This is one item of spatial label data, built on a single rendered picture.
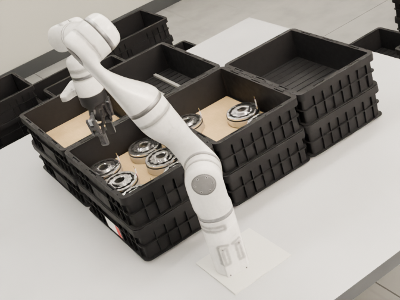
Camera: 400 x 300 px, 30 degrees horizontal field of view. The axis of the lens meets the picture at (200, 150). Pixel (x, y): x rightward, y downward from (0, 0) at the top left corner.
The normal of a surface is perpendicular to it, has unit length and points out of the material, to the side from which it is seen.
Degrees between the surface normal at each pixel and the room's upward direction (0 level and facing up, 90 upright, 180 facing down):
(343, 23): 0
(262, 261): 1
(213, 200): 92
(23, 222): 0
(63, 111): 90
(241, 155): 90
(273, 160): 90
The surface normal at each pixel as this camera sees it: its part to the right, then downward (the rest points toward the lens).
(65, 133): -0.26, -0.83
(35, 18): 0.54, 0.30
